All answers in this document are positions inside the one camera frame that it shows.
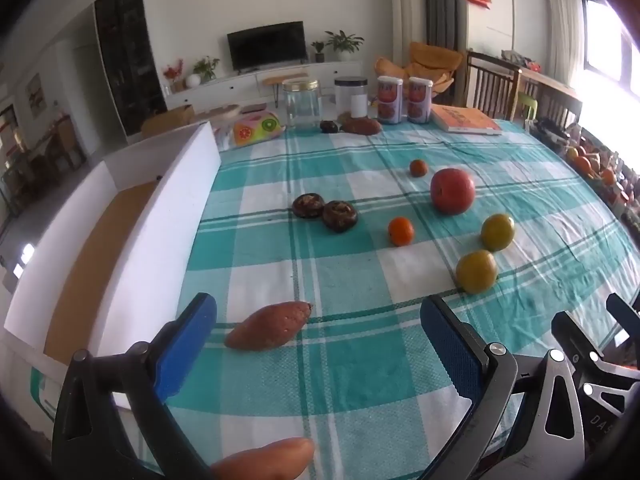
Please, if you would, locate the green-yellow fruit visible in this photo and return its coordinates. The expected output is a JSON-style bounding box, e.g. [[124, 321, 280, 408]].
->
[[480, 214, 515, 252], [456, 249, 498, 295]]

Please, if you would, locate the small orange tangerine front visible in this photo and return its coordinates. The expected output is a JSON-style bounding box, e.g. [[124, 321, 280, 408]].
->
[[387, 217, 414, 247]]

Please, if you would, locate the small orange tangerine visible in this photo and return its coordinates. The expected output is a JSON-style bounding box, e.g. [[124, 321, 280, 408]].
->
[[409, 159, 428, 178], [387, 217, 414, 247]]

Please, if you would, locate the sweet potato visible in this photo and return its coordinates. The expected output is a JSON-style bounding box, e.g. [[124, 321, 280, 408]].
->
[[342, 117, 382, 136], [224, 301, 312, 351], [210, 438, 314, 480]]

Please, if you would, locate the white cardboard box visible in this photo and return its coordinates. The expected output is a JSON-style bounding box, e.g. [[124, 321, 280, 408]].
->
[[2, 120, 222, 424]]

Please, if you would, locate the large red apple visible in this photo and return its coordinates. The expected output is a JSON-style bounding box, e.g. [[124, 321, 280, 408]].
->
[[430, 168, 475, 216]]

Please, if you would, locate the teal plaid tablecloth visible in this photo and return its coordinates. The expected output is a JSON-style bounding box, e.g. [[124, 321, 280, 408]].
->
[[169, 123, 639, 479]]

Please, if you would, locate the small orange tangerine back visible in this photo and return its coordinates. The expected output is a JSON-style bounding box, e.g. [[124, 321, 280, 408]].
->
[[409, 159, 428, 178]]

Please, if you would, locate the orange book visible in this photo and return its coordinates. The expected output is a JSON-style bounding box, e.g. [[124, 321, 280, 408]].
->
[[431, 104, 502, 136]]

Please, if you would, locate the wooden chair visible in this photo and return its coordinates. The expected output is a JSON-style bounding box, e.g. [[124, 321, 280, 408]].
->
[[464, 50, 522, 120]]

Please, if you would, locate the sweet potato by jars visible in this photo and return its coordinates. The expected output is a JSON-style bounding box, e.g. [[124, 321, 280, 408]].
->
[[342, 117, 382, 136]]

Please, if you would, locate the red can right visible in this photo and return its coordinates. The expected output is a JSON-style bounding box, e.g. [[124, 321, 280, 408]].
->
[[407, 77, 433, 124]]

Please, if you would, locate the red can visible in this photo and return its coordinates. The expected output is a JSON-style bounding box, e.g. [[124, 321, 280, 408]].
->
[[378, 76, 404, 125], [407, 77, 433, 124]]

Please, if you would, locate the dark mushroom by jars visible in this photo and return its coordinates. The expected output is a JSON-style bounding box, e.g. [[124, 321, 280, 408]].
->
[[320, 120, 341, 133]]

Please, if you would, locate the red can left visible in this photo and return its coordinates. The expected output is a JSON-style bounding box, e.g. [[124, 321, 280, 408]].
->
[[378, 76, 404, 125]]

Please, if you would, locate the clear jar black lid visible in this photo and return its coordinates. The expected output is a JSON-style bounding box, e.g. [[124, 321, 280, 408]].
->
[[334, 76, 369, 124]]

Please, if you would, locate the orange beanbag cushion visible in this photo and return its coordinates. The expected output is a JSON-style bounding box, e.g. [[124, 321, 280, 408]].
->
[[374, 41, 463, 94]]

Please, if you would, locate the glass jar gold lid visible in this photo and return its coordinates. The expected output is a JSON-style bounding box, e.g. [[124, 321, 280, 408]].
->
[[282, 77, 322, 129]]

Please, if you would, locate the fruit print pouch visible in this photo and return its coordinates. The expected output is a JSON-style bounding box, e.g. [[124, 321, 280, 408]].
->
[[232, 110, 284, 148]]

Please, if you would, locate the brown cardboard box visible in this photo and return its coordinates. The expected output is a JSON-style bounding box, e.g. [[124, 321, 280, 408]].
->
[[141, 105, 195, 139]]

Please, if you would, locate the green potted plant right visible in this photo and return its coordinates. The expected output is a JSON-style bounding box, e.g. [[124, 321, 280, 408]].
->
[[326, 29, 364, 62]]

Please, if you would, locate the small wooden bench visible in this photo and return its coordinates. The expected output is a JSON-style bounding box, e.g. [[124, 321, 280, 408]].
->
[[262, 72, 308, 108]]

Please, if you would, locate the white tv cabinet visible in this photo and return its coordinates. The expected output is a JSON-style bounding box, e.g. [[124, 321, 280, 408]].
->
[[165, 61, 364, 113]]

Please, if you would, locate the white standing air conditioner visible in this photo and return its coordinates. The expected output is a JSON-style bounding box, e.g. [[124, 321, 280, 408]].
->
[[392, 0, 426, 66]]

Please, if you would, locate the red flower vase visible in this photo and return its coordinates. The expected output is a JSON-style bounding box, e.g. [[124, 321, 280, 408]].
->
[[163, 58, 184, 93]]

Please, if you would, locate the black television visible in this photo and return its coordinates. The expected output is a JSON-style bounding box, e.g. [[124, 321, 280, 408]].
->
[[227, 21, 307, 72]]

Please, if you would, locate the black display cabinet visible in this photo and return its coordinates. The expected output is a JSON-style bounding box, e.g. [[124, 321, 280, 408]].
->
[[93, 0, 166, 136]]

